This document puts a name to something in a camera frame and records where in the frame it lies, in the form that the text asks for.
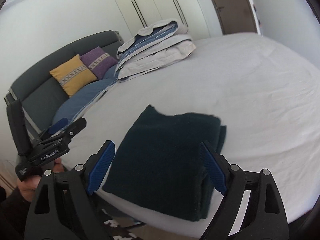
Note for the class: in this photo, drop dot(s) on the person's left hand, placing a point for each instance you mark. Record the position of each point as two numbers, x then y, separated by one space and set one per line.
28 187

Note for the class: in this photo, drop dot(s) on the white wardrobe with black handles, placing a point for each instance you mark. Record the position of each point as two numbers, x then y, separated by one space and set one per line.
198 15

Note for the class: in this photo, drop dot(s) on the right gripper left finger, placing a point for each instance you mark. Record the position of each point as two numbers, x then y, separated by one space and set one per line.
62 206

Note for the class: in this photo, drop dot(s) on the yellow patterned cushion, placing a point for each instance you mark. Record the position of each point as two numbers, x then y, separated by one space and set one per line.
73 75

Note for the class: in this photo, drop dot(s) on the folded beige blue duvet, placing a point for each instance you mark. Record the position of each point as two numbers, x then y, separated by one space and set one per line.
154 47

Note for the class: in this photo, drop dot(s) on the purple patterned cushion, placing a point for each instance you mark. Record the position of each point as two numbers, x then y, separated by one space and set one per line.
98 61

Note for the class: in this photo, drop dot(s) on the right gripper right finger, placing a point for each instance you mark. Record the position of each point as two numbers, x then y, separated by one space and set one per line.
251 207

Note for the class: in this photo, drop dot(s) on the brown wooden door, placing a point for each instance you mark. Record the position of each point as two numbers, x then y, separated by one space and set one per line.
235 16

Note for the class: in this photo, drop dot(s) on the dark grey headboard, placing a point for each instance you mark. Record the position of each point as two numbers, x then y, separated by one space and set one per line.
40 94

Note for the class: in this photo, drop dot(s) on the blue pillow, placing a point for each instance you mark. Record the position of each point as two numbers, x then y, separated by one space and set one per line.
76 106

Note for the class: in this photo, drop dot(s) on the dark green sweater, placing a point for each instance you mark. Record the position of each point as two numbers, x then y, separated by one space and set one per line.
157 165

